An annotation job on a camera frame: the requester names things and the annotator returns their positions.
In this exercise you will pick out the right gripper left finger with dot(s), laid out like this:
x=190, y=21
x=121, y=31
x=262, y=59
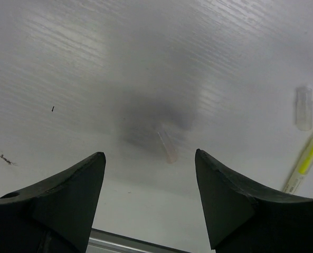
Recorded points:
x=55, y=214

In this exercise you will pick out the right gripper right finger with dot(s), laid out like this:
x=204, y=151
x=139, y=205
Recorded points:
x=242, y=215

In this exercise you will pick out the yellow pen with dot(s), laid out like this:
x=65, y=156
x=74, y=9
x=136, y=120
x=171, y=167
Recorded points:
x=301, y=169

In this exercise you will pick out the clear pen cap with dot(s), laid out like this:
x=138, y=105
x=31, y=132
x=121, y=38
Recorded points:
x=168, y=146
x=304, y=108

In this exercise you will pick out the aluminium mounting rail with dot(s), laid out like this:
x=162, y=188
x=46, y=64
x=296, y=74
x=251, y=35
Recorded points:
x=102, y=241

